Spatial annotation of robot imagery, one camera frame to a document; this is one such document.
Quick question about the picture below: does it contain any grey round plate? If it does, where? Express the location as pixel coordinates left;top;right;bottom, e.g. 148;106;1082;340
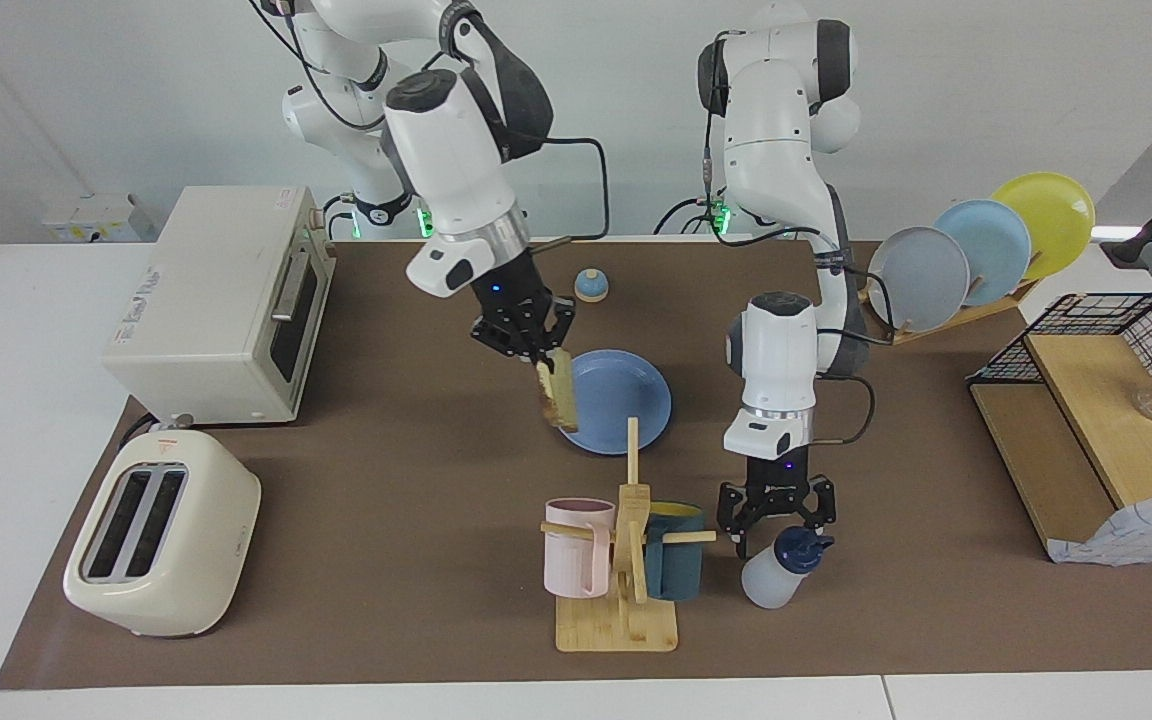
867;226;972;334

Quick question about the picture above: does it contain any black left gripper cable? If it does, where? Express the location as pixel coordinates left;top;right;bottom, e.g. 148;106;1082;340
701;30;878;447

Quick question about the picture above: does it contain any light blue round plate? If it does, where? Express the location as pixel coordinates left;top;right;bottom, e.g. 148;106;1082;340
934;199;1033;306

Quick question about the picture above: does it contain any yellow round plate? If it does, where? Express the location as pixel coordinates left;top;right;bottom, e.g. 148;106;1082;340
991;172;1097;281

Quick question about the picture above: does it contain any white power box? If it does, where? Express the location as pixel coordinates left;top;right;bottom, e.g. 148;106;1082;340
41;193;155;244

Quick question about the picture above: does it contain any cream two-slot toaster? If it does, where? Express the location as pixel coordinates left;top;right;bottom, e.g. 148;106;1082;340
63;428;263;639

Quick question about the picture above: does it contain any dark teal mug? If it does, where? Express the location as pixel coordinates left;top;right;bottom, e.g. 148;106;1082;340
644;500;707;602

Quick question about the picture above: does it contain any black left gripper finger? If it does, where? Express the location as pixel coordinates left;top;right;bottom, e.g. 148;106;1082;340
717;482;769;559
788;476;838;533

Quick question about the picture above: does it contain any white toaster oven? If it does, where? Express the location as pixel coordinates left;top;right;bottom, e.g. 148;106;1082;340
101;185;337;426

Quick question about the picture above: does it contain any wooden plate rack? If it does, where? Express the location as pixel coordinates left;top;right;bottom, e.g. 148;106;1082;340
854;270;1042;347

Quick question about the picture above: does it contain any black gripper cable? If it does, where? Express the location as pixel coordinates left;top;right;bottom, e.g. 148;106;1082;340
701;30;878;447
511;137;610;251

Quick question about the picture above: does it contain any black left arm base cable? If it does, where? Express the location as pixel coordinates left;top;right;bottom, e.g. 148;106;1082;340
654;195;737;238

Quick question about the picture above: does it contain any wooden shelf with wire basket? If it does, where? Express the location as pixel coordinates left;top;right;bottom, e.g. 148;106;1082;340
966;293;1152;566

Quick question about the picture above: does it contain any black arm base cable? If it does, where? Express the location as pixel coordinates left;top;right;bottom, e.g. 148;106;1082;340
321;193;357;241
654;195;737;238

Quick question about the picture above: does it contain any pink mug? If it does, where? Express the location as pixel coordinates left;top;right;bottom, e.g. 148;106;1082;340
544;497;617;600

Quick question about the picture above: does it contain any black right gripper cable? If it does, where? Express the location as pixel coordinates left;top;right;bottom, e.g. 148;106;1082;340
511;137;610;251

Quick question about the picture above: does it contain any black right arm base cable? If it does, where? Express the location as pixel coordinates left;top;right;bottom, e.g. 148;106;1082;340
321;193;357;241

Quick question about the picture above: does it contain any brown table mat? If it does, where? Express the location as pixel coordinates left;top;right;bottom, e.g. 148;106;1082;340
0;238;1152;691

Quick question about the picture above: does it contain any toasted bread slice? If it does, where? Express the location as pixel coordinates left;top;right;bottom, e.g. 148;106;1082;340
534;347;580;433

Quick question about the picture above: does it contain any wooden mug tree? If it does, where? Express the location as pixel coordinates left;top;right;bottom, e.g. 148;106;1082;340
540;418;718;654

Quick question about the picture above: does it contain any white seasoning bottle blue cap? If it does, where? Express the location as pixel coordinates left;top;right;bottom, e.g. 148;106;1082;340
741;526;836;610

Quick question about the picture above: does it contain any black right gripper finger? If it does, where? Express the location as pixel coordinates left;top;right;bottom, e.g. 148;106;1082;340
532;296;578;353
469;312;539;363

